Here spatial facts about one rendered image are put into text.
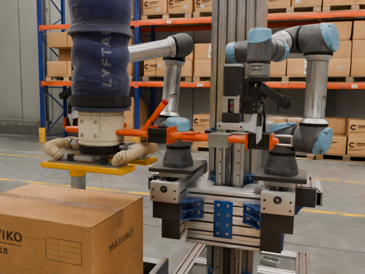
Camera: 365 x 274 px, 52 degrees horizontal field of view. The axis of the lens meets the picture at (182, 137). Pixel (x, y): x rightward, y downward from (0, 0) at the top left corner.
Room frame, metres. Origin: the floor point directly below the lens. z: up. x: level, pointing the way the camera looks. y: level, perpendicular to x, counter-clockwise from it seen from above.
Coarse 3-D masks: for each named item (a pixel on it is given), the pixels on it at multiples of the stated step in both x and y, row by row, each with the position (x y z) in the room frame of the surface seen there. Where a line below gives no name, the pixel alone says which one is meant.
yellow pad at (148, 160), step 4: (148, 156) 1.49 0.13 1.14; (136, 160) 1.43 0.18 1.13; (140, 160) 1.42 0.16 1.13; (144, 160) 1.42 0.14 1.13; (148, 160) 1.43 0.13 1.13; (152, 160) 1.46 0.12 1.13; (156, 160) 1.50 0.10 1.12; (136, 164) 1.43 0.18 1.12; (140, 164) 1.42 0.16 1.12; (144, 164) 1.42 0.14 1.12; (148, 164) 1.43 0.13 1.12
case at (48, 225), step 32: (32, 192) 1.61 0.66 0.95; (64, 192) 1.62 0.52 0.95; (96, 192) 1.63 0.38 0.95; (0, 224) 1.34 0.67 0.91; (32, 224) 1.29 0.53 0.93; (64, 224) 1.24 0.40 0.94; (96, 224) 1.24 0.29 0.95; (128, 224) 1.45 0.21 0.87; (0, 256) 1.34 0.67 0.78; (32, 256) 1.29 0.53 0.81; (64, 256) 1.24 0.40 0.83; (96, 256) 1.23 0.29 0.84; (128, 256) 1.45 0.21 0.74
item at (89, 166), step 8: (48, 160) 1.36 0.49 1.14; (56, 160) 1.36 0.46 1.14; (64, 160) 1.36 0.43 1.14; (72, 160) 1.35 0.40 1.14; (80, 160) 1.37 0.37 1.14; (104, 160) 1.30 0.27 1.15; (56, 168) 1.33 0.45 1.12; (64, 168) 1.31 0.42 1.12; (72, 168) 1.30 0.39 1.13; (80, 168) 1.29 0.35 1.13; (88, 168) 1.28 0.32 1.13; (96, 168) 1.27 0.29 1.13; (104, 168) 1.26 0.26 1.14; (112, 168) 1.26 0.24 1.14; (120, 168) 1.27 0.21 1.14; (128, 168) 1.28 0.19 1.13
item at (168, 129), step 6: (150, 126) 1.34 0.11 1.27; (156, 126) 1.38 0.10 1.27; (162, 126) 1.39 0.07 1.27; (174, 126) 1.35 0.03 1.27; (150, 132) 1.31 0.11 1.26; (156, 132) 1.30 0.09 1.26; (162, 132) 1.29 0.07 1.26; (168, 132) 1.29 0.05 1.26; (150, 138) 1.30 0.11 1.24; (156, 138) 1.30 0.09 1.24; (162, 138) 1.29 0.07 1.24; (168, 138) 1.29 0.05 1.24; (168, 144) 1.29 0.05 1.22
